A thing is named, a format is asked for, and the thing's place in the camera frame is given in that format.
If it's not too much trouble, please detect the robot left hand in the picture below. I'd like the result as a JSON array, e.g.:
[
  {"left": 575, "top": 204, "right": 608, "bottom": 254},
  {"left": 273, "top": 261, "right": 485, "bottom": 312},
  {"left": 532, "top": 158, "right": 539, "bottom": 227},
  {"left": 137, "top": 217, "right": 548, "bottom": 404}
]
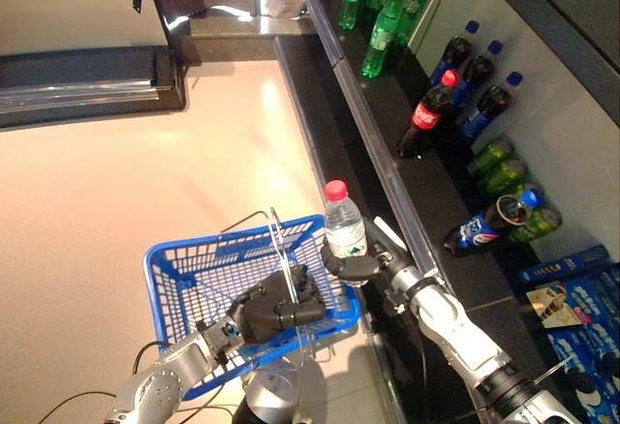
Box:
[{"left": 231, "top": 262, "right": 326, "bottom": 346}]

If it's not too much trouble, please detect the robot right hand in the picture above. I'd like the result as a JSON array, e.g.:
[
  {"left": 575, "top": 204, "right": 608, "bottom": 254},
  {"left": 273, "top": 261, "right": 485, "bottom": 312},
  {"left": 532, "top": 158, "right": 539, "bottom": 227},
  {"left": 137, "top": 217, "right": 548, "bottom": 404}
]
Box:
[{"left": 320, "top": 217, "right": 408, "bottom": 284}]

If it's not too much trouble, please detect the water bottle red label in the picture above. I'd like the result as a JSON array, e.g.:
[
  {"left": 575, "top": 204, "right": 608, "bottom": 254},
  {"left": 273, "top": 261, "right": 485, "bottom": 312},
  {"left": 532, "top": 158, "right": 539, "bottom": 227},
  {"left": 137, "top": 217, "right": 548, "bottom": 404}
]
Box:
[{"left": 323, "top": 179, "right": 370, "bottom": 288}]

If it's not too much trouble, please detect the blue plastic shopping basket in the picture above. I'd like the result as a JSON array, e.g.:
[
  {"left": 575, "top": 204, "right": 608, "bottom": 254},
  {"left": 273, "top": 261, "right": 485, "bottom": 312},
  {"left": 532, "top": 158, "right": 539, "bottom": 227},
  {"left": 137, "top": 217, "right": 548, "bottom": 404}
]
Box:
[{"left": 142, "top": 214, "right": 362, "bottom": 402}]

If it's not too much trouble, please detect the silver robot torso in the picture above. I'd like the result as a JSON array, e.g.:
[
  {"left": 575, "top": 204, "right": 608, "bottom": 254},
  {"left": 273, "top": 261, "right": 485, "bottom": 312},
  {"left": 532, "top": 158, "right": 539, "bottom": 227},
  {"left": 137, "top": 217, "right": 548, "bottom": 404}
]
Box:
[{"left": 231, "top": 369, "right": 329, "bottom": 424}]

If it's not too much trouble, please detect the black low shelf board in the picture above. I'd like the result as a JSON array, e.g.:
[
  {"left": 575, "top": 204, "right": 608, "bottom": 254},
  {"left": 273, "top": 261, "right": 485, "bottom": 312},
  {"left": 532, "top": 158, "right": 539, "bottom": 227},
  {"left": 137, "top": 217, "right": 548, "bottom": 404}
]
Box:
[{"left": 272, "top": 35, "right": 406, "bottom": 424}]

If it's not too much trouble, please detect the Coca-Cola bottle red cap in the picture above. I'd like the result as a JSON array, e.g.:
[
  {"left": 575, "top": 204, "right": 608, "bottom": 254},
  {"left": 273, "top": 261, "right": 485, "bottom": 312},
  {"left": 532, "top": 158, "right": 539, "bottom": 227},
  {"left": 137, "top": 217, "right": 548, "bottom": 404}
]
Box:
[{"left": 394, "top": 69, "right": 460, "bottom": 158}]

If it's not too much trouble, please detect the Oreo box cream picture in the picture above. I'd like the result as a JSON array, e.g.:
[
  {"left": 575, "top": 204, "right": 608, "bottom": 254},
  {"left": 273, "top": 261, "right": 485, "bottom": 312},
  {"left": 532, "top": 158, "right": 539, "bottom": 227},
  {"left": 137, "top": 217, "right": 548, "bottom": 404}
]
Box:
[{"left": 525, "top": 282, "right": 590, "bottom": 331}]

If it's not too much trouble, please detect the dark side shelf unit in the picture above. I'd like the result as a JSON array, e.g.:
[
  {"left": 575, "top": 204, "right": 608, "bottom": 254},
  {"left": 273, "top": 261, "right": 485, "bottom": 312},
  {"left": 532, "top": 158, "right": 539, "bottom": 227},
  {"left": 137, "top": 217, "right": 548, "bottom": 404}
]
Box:
[{"left": 0, "top": 45, "right": 189, "bottom": 130}]

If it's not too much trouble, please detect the dark metal shelf board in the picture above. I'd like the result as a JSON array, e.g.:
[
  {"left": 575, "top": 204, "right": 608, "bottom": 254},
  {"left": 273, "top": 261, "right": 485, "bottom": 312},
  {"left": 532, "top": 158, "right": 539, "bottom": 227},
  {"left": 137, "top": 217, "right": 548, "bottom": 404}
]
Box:
[{"left": 466, "top": 0, "right": 620, "bottom": 129}]

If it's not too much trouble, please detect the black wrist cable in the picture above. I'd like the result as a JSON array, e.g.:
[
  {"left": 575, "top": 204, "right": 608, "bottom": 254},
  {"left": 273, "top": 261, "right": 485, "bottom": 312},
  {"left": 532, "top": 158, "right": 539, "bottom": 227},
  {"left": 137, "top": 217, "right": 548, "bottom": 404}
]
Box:
[{"left": 132, "top": 340, "right": 171, "bottom": 376}]

